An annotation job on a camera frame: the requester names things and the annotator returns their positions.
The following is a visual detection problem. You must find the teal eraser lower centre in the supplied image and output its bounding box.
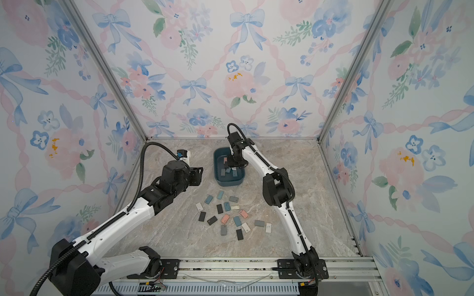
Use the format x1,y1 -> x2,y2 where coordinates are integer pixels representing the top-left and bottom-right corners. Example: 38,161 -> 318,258
233,217 -> 242,227

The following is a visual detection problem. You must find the grey eraser bottom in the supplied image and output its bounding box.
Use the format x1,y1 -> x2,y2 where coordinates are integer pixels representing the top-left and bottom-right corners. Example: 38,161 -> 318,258
220,224 -> 228,236

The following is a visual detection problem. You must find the black eraser tilted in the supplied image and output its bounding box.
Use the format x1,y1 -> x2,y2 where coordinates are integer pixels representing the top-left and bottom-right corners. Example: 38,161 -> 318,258
207,216 -> 217,226

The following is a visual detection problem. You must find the black eraser bottom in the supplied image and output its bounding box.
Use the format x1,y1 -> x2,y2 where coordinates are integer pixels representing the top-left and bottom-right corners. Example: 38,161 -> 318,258
236,229 -> 244,241

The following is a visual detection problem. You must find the dark teal storage box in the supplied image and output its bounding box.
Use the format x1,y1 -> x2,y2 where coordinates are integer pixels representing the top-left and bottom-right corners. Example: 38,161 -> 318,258
214,148 -> 246,187

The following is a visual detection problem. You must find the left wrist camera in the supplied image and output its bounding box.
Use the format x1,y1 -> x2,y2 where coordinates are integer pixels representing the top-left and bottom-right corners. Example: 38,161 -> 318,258
177,149 -> 190,165

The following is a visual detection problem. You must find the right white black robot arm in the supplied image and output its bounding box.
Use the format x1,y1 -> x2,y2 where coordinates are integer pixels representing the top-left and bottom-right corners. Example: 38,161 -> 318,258
227,123 -> 329,284

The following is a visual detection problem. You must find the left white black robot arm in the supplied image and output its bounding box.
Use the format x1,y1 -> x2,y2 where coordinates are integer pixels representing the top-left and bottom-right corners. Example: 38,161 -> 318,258
31,143 -> 203,296

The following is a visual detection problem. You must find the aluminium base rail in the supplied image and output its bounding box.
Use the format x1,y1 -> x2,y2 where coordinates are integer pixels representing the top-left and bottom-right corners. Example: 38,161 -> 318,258
95,257 -> 388,296

